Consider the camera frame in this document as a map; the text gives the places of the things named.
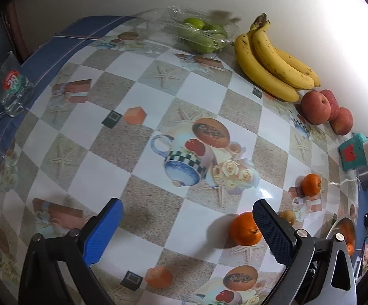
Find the tangerine with stem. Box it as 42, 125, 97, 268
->
301, 173, 323, 197

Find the printed checkered tablecloth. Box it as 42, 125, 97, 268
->
0, 14, 365, 305

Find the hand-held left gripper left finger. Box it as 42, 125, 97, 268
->
18, 198, 124, 305

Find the clear plastic clamshell box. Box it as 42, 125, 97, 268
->
154, 6, 235, 54

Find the teal toy box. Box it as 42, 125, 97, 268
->
338, 132, 368, 171

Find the glass mug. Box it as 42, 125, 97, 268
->
0, 51, 35, 121

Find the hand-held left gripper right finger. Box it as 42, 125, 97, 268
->
253, 200, 358, 305

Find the stainless steel basin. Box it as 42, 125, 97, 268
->
325, 213, 358, 258

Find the brown wooden rail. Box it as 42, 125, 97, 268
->
4, 2, 29, 64

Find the yellow banana bunch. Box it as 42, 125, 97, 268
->
234, 13, 321, 103

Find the brown longan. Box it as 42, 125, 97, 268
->
278, 209, 297, 226

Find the red apple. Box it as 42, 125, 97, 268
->
300, 91, 331, 125
319, 89, 340, 122
330, 107, 354, 136

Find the pile of green jujubes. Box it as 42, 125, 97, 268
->
176, 17, 229, 53

